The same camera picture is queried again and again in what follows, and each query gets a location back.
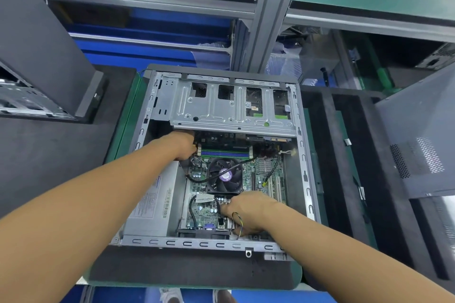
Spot person's right hand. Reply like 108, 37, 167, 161
219, 190, 282, 237

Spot person's left hand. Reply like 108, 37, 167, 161
158, 130, 199, 162

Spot green motherboard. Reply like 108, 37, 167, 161
181, 144, 290, 237

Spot black CPU fan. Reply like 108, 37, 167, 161
206, 156, 245, 194

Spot dark grey computer case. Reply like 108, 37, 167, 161
110, 65, 322, 262

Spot silver computer case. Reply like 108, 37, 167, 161
0, 0, 108, 125

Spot grey case side panel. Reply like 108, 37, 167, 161
374, 65, 455, 201

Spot distant computer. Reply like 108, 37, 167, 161
416, 44, 455, 70

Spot person's left forearm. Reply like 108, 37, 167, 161
0, 139, 190, 303

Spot person's right forearm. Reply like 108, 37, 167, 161
252, 202, 455, 303

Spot person's white shoe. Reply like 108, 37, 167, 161
160, 287, 185, 303

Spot silver power supply unit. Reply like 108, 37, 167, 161
124, 160, 183, 238

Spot black divided foam tray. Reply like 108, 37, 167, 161
301, 86, 455, 294

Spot blue plastic crate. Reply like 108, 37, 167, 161
67, 7, 236, 73

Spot clear plastic bag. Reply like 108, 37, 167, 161
266, 44, 304, 80

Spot thick aluminium frame post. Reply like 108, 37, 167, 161
238, 0, 307, 74

